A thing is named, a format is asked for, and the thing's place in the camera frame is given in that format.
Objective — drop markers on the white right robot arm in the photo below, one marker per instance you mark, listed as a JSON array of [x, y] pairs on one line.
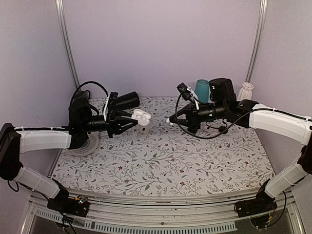
[[249, 114]]

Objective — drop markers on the white earbuds charging case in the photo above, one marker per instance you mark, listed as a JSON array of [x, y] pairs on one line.
[[146, 115]]

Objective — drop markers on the teal vase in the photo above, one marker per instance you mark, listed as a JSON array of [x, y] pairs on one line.
[[202, 90]]

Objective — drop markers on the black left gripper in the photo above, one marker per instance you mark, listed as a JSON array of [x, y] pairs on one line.
[[114, 124]]

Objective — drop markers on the white ribbed vase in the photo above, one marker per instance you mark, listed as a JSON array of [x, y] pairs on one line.
[[245, 91]]

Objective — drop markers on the small beige earbuds case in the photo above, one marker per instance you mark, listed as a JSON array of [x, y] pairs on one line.
[[143, 129]]

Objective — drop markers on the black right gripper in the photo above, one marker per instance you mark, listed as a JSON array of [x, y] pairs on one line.
[[192, 121]]

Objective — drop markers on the grey round object corner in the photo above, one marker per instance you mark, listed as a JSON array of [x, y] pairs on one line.
[[84, 94]]

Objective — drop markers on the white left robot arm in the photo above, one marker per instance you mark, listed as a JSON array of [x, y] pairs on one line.
[[84, 118]]

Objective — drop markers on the aluminium front rail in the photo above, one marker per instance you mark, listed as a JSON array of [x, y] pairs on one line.
[[196, 214]]

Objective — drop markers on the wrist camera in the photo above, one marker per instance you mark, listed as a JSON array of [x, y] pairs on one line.
[[112, 100], [185, 91]]

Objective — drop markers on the right aluminium post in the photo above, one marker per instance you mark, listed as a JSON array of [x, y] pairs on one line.
[[257, 40]]

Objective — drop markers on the floral table mat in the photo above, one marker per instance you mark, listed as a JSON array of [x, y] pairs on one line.
[[168, 162]]

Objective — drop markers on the aluminium post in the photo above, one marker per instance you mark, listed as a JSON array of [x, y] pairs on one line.
[[66, 41], [257, 40]]

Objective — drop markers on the left aluminium post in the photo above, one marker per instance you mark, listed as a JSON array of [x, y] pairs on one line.
[[66, 41]]

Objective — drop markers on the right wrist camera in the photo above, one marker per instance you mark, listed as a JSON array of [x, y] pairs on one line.
[[185, 91]]

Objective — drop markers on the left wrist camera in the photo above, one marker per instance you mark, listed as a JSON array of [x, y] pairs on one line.
[[112, 100]]

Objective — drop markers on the grey spiral pattern plate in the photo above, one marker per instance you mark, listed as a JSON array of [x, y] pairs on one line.
[[88, 147]]

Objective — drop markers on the black cylinder speaker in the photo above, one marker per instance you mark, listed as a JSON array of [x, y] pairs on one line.
[[128, 101]]

